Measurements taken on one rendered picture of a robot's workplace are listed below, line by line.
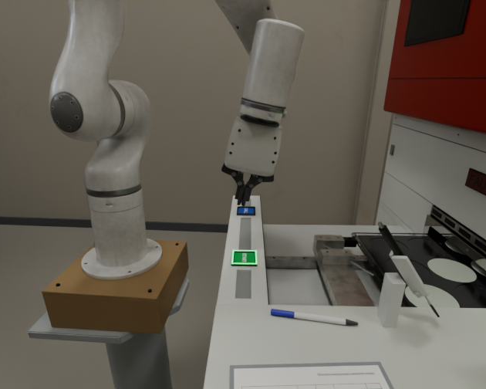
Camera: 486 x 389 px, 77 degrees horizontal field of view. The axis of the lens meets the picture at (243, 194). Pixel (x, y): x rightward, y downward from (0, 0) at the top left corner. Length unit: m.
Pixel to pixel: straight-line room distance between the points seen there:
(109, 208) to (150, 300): 0.22
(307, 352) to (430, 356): 0.17
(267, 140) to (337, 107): 2.03
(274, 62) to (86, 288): 0.59
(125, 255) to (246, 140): 0.40
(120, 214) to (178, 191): 2.09
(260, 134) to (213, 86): 2.00
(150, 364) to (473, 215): 0.93
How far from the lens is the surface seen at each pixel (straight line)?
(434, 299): 0.79
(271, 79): 0.54
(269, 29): 0.55
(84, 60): 0.66
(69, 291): 0.77
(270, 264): 0.91
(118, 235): 0.74
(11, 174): 3.53
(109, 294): 0.72
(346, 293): 0.76
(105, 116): 0.64
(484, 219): 0.94
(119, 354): 0.94
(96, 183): 0.71
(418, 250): 0.97
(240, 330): 0.52
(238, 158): 0.58
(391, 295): 0.54
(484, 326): 0.66
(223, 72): 2.54
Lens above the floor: 1.34
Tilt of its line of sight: 21 degrees down
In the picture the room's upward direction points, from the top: straight up
